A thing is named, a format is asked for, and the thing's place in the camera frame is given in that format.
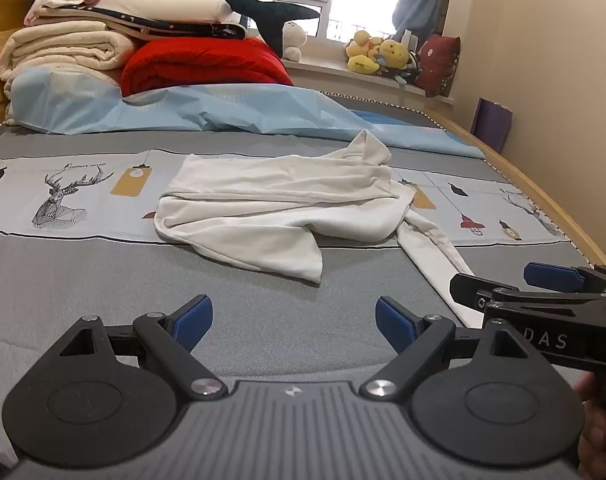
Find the red folded blanket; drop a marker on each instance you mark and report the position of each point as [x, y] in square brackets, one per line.
[203, 65]

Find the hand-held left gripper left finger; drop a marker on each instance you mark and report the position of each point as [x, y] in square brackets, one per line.
[194, 322]

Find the purple bag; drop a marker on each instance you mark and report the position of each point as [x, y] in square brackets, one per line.
[493, 125]

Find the dark red cushion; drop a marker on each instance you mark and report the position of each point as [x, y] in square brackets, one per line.
[438, 62]

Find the yellow plush duck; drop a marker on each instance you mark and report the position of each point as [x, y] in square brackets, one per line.
[362, 57]

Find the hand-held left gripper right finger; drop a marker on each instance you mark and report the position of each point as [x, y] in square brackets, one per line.
[394, 325]

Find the white window sill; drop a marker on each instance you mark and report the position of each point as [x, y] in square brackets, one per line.
[333, 72]

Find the white teddy bear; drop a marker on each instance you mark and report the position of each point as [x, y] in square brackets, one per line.
[294, 40]

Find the white long-sleeved shirt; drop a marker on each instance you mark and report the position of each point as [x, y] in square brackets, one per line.
[283, 195]

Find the grey printed bed sheet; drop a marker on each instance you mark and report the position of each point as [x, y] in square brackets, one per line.
[283, 310]

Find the yellow plush bear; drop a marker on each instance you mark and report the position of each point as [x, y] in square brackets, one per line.
[394, 52]

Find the navy starry blanket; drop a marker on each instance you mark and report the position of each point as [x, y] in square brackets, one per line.
[183, 27]

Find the person's right hand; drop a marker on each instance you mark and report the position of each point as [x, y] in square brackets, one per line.
[600, 435]

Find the wooden headboard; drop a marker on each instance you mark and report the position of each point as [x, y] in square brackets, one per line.
[3, 15]

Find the light blue quilt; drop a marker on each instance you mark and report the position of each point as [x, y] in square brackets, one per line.
[233, 110]

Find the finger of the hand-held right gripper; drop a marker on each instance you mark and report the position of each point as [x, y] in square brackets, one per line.
[475, 292]
[550, 274]

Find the wooden bed frame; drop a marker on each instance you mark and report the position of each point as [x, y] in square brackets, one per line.
[528, 180]

